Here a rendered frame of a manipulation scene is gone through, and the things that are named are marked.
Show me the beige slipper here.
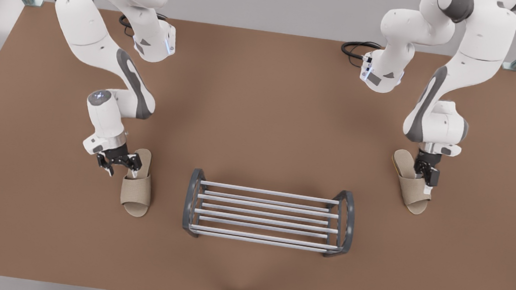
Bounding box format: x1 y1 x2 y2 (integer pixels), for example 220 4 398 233
117 146 159 220
384 148 438 217

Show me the black cable loop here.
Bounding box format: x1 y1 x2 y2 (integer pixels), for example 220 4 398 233
116 8 171 45
338 38 385 72

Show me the grey metal shoe rack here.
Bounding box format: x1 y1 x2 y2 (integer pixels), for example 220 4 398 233
179 167 360 261

